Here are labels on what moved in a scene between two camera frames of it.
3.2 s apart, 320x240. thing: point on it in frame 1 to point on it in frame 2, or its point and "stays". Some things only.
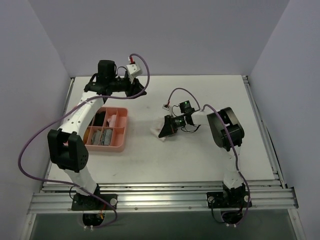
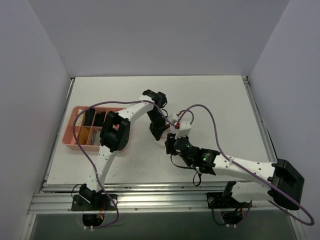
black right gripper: (171, 122) to (170, 144)
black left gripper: (130, 86) to (157, 127)
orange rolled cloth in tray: (86, 135) stays
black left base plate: (90, 202) stays
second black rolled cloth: (99, 117) stays
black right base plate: (229, 199) stays
